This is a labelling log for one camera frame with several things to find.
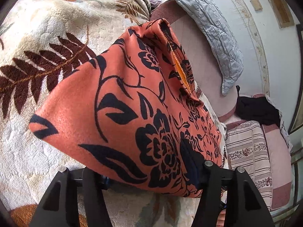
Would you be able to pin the leaf print blanket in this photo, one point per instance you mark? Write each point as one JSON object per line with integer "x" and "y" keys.
{"x": 35, "y": 28}

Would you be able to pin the orange floral shirt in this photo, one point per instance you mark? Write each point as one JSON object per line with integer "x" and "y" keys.
{"x": 118, "y": 99}

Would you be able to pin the black garment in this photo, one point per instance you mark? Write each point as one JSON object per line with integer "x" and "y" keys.
{"x": 258, "y": 110}

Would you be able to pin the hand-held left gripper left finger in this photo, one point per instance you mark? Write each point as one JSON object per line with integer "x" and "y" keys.
{"x": 92, "y": 182}

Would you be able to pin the striped floral cushion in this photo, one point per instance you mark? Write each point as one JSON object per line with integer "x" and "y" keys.
{"x": 246, "y": 146}

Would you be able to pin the grey quilted pillow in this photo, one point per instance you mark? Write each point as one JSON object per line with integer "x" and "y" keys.
{"x": 208, "y": 28}

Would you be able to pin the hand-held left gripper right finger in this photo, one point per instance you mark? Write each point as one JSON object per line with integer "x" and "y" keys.
{"x": 210, "y": 182}

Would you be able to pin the beige light switch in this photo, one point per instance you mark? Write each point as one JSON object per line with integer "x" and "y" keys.
{"x": 256, "y": 4}

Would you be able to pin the pink sofa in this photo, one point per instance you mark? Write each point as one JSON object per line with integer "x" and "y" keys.
{"x": 201, "y": 59}

